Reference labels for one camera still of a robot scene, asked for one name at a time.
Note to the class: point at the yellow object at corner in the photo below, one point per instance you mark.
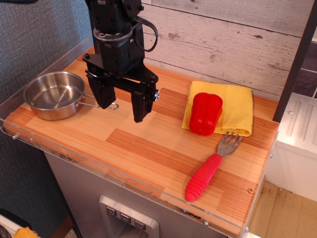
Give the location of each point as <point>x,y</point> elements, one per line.
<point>25,233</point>

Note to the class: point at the small steel pot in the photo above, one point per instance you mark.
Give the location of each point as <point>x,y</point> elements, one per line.
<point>56,95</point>

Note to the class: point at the red bell pepper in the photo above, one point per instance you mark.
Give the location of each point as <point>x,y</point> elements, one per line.
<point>205,113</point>

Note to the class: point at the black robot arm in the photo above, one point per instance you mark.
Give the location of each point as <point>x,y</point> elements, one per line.
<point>118,21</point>

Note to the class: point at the dark vertical post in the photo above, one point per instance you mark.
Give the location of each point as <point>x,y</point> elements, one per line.
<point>297,63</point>

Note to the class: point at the red handled metal fork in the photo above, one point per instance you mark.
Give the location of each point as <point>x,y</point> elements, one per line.
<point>203,175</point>

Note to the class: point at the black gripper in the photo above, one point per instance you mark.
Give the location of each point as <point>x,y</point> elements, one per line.
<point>121,66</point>

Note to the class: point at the yellow folded cloth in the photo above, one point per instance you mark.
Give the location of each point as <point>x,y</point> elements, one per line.
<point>237,114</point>

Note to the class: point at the grey toy fridge cabinet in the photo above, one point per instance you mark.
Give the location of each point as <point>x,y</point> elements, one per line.
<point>82,189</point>

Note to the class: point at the silver dispenser button panel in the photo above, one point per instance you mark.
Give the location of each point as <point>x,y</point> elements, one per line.
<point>122,221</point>

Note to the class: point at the clear acrylic table guard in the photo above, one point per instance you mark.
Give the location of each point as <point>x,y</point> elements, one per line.
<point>156,157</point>

